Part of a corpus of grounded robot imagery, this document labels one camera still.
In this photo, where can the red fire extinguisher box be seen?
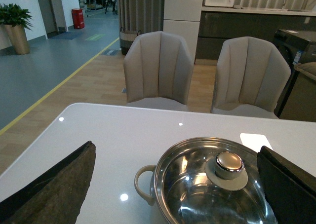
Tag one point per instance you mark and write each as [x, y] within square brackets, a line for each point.
[77, 17]

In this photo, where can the glass pot lid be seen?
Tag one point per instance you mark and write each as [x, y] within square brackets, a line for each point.
[186, 194]

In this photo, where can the beige right dining chair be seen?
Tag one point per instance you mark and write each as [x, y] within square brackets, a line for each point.
[250, 77]

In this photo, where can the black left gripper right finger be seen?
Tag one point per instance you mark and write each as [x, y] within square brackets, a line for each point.
[289, 190]

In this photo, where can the potted green plant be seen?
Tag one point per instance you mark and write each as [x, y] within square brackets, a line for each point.
[15, 20]

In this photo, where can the dark kitchen counter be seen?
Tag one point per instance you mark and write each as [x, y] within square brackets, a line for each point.
[216, 27]

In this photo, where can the black washing machine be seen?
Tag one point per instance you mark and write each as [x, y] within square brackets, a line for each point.
[296, 47]

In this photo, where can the beige left dining chair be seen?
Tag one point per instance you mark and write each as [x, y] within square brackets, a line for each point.
[158, 70]

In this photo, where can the white pillar cabinet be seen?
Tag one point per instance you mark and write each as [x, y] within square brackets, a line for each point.
[182, 17]

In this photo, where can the woven basket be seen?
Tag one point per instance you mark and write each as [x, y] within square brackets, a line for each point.
[127, 38]

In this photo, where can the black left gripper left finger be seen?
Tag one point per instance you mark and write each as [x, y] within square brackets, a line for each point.
[56, 196]

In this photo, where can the beige dining chair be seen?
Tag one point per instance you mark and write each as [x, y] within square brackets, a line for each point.
[158, 70]
[250, 77]

